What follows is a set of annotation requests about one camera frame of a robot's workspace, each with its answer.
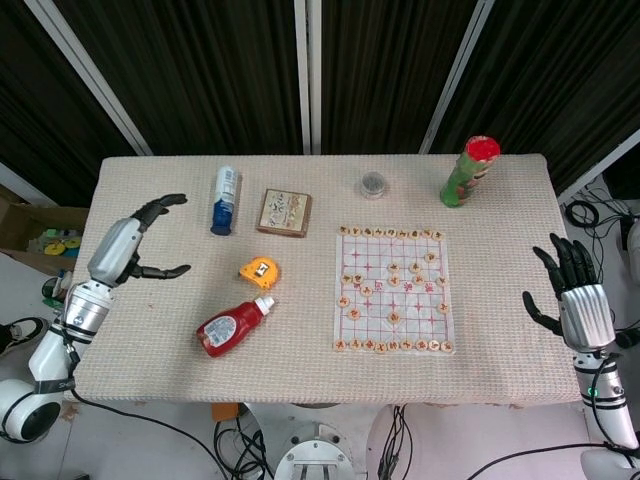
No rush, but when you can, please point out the brown cardboard box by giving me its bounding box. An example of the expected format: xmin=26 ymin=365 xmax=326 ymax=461
xmin=0 ymin=183 xmax=90 ymax=277

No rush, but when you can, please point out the square patterned box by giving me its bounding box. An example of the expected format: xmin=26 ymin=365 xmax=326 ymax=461
xmin=256 ymin=188 xmax=314 ymax=239

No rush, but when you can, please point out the clear round plastic container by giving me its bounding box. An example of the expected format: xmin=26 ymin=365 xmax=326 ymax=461
xmin=355 ymin=170 xmax=389 ymax=201

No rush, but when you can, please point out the green can with red lid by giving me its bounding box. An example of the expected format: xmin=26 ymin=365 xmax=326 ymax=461
xmin=439 ymin=135 xmax=502 ymax=208

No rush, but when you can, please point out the small orange object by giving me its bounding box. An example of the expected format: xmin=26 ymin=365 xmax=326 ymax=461
xmin=211 ymin=402 xmax=242 ymax=424

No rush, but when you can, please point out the long black arm cable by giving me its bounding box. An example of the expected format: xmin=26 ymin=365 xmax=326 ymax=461
xmin=69 ymin=387 xmax=241 ymax=480

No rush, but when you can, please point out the white and blue bottle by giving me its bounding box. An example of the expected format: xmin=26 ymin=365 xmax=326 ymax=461
xmin=209 ymin=165 xmax=244 ymax=237

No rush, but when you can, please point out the yellow tape measure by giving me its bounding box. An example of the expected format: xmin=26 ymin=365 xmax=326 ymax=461
xmin=238 ymin=256 xmax=282 ymax=290

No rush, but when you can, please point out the beige woven tablecloth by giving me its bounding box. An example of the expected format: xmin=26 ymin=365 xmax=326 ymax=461
xmin=63 ymin=153 xmax=590 ymax=407

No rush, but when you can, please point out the white slanted frame post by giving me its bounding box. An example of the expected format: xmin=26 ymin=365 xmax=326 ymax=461
xmin=23 ymin=0 xmax=154 ymax=157
xmin=556 ymin=128 xmax=640 ymax=205
xmin=418 ymin=0 xmax=495 ymax=155

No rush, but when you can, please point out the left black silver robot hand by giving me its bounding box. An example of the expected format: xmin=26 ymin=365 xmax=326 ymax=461
xmin=87 ymin=193 xmax=192 ymax=290

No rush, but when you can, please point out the black cable bundle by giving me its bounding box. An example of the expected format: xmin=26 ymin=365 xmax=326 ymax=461
xmin=375 ymin=404 xmax=415 ymax=480
xmin=213 ymin=418 xmax=275 ymax=480

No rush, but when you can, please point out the white vertical frame post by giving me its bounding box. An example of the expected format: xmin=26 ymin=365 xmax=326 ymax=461
xmin=293 ymin=0 xmax=322 ymax=155

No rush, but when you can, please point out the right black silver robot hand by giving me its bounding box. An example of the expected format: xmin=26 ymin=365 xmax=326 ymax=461
xmin=521 ymin=232 xmax=617 ymax=353

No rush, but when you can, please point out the red ketchup squeeze bottle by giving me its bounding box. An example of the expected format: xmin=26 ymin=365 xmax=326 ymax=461
xmin=195 ymin=295 xmax=276 ymax=359

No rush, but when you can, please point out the round metal robot base plate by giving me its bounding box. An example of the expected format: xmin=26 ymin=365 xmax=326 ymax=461
xmin=273 ymin=421 xmax=360 ymax=480

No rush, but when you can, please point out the black coiled cable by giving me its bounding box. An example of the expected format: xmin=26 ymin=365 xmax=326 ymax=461
xmin=565 ymin=198 xmax=600 ymax=227

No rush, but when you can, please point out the black and white sneaker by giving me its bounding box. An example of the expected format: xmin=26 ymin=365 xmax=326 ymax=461
xmin=0 ymin=316 xmax=50 ymax=357

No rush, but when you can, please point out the plastic Chinese chess board sheet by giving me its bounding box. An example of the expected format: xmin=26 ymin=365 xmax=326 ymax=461
xmin=330 ymin=227 xmax=458 ymax=357

